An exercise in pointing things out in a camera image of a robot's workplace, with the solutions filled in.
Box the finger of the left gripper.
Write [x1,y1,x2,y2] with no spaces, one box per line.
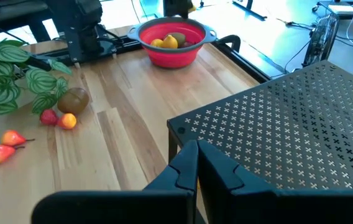
[163,0,193,19]

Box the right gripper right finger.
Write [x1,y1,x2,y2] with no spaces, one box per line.
[197,139,353,224]

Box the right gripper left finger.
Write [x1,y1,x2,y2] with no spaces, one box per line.
[30,139,199,224]

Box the green kiwi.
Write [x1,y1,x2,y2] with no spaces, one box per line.
[168,31,187,48]

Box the brown kiwi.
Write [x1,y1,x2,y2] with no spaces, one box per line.
[57,87,90,115]

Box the red collapsible bowl grey rim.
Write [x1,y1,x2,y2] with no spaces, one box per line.
[127,16,218,70]

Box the black perforated metal shelf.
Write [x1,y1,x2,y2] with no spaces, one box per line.
[166,60,353,191]

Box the small orange peach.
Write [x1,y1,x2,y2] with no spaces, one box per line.
[57,113,78,131]

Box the red strawberry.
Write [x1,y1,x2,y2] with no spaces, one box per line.
[39,108,60,127]

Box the orange red pear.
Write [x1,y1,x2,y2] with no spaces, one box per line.
[1,129,36,147]
[0,144,25,165]

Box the grey desk top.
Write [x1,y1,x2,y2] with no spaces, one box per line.
[0,0,50,41]

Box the black curved frame bracket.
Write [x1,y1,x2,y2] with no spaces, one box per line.
[216,34,242,53]

